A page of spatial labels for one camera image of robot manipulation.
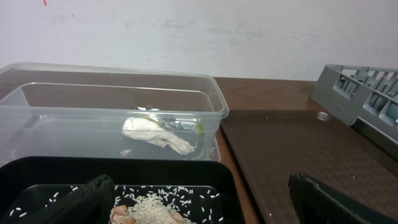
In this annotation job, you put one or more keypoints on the blue bowl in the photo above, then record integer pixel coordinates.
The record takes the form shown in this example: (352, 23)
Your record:
(392, 112)

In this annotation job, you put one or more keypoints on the rice food leftovers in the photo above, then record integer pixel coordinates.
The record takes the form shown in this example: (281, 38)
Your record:
(152, 208)

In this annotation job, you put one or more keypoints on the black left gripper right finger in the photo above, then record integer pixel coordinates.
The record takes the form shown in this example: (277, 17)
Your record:
(315, 202)

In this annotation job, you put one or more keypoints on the grey dishwasher rack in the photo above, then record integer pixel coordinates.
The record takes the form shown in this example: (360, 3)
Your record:
(360, 97)

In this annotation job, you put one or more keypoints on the brown serving tray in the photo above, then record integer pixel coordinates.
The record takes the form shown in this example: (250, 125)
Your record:
(270, 145)

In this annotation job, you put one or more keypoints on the black food waste tray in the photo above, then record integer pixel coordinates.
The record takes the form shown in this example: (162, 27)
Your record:
(17, 176)

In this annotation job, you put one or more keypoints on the white crumpled paper waste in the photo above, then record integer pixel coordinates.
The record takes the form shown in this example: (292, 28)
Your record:
(147, 130)

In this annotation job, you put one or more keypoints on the green snack wrapper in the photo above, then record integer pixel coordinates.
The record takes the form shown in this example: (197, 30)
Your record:
(181, 124)

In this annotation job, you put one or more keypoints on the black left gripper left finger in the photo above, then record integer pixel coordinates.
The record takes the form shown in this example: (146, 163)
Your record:
(90, 203)

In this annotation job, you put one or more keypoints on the clear plastic waste bin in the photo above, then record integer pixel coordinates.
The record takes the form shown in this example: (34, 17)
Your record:
(79, 111)

